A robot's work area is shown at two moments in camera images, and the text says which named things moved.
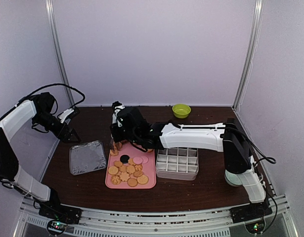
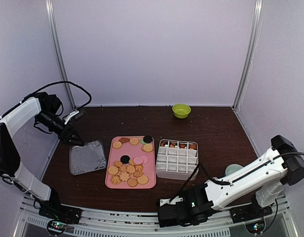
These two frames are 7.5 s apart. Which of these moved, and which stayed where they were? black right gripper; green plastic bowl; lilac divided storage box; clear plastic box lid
Moved: black right gripper
Stayed: green plastic bowl; clear plastic box lid; lilac divided storage box
